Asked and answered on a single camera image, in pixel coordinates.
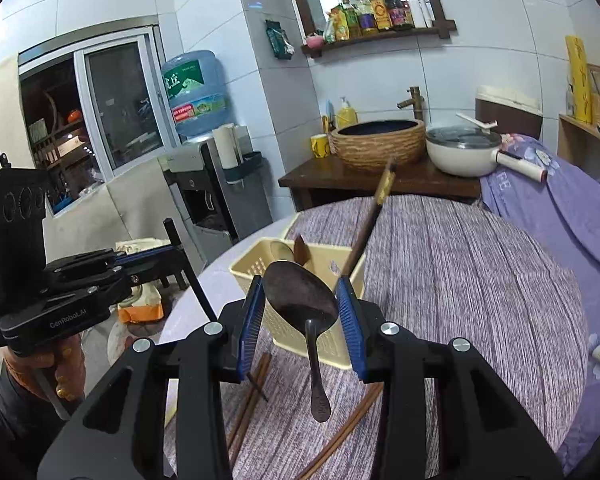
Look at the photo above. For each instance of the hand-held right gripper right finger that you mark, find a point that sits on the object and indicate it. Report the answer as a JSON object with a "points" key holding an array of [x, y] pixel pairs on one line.
{"points": [[352, 330]]}

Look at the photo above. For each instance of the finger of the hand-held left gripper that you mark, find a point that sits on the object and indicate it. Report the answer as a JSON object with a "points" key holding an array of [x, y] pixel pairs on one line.
{"points": [[145, 256], [155, 271]]}

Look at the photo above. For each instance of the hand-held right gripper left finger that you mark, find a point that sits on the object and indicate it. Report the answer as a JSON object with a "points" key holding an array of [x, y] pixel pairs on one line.
{"points": [[250, 327]]}

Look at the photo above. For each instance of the beige plastic utensil basket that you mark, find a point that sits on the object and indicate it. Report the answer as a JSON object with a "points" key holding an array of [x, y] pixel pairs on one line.
{"points": [[290, 345]]}

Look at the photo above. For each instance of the metal spoon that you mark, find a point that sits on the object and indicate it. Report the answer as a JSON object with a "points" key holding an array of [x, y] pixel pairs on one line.
{"points": [[300, 295]]}

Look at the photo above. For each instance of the clear plastic spoon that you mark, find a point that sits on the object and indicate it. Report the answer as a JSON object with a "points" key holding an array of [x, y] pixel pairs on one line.
{"points": [[280, 251]]}

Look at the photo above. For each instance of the brown wooden chopstick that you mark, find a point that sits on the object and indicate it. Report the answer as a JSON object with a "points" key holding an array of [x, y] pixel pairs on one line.
{"points": [[360, 410], [255, 390], [375, 205], [260, 400], [330, 447]]}

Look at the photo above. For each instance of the person's left forearm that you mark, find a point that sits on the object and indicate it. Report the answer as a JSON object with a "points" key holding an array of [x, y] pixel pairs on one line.
{"points": [[20, 425]]}

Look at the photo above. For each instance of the person's left hand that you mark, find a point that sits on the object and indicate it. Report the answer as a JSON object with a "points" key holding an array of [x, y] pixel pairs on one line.
{"points": [[65, 370]]}

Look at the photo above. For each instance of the printed snack bag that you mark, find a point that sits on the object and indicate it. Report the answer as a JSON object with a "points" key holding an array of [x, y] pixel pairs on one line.
{"points": [[140, 305]]}

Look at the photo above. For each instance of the pale lilac tablecloth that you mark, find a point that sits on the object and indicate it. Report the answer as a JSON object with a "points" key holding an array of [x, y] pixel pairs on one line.
{"points": [[220, 285]]}

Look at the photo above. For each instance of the beige cover panel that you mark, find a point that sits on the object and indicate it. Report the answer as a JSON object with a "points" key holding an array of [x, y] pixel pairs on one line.
{"points": [[130, 200]]}

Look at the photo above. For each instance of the grey water dispenser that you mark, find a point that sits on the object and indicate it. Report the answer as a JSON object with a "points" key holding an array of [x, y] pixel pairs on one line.
{"points": [[215, 200]]}

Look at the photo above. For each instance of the purple striped tablecloth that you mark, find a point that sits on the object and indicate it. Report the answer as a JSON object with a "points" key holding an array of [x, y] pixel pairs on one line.
{"points": [[455, 285]]}

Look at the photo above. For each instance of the dark teal cup holder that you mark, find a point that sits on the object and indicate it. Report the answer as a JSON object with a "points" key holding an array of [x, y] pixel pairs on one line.
{"points": [[245, 170]]}

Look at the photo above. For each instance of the white paper cup stack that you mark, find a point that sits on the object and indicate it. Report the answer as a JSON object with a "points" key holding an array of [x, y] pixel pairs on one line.
{"points": [[227, 145]]}

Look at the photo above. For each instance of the dark wooden counter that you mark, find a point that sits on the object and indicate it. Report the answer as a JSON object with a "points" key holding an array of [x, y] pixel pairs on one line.
{"points": [[330, 182]]}

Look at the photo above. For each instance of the sliding window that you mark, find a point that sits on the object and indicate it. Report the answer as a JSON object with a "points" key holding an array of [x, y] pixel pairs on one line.
{"points": [[125, 100]]}

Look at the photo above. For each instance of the blue water jug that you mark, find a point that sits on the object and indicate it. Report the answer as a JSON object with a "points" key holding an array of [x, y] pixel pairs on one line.
{"points": [[197, 92]]}

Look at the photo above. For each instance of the woven wash basin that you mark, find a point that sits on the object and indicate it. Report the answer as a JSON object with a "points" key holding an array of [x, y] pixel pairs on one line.
{"points": [[375, 147]]}

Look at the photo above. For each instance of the yellow cup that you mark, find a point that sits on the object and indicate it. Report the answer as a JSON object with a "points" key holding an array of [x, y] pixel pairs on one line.
{"points": [[320, 146]]}

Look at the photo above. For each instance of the white pot with lid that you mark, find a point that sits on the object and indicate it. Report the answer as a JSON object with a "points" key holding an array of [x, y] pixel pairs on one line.
{"points": [[455, 155]]}

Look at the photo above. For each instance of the yellow soap pump bottle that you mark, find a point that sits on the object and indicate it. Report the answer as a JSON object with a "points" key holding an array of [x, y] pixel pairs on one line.
{"points": [[346, 116]]}

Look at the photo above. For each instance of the bronze faucet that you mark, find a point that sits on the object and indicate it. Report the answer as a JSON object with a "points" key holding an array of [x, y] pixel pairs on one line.
{"points": [[414, 102]]}

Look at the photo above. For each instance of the white rice paddle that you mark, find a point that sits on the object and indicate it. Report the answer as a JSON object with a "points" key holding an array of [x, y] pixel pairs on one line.
{"points": [[477, 122]]}

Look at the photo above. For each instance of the purple floral cloth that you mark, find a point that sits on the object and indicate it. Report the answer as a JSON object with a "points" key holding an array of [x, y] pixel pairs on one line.
{"points": [[580, 240]]}

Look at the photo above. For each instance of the brown and white rice cooker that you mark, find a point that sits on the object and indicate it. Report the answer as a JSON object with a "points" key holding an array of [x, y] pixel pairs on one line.
{"points": [[510, 110]]}

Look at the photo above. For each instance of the small pink bowl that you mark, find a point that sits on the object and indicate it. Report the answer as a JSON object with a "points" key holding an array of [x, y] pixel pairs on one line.
{"points": [[314, 40]]}

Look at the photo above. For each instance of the wooden side cabinet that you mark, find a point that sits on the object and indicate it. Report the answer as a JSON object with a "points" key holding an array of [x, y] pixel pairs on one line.
{"points": [[585, 145]]}

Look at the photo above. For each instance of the wooden framed mirror shelf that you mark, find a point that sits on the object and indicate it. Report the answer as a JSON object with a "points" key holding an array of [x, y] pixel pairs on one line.
{"points": [[305, 5]]}

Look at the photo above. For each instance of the row of condiment bottles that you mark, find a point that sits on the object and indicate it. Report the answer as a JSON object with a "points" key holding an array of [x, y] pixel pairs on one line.
{"points": [[375, 15]]}

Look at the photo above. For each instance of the yellow printed roll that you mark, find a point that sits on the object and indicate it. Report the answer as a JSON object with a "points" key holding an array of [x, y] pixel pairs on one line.
{"points": [[578, 80]]}

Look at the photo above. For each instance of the glass jar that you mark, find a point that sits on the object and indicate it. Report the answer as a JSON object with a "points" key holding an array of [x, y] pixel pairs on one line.
{"points": [[599, 100]]}

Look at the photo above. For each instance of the green wall packet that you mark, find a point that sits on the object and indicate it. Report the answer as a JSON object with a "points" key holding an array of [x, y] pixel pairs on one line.
{"points": [[279, 40]]}

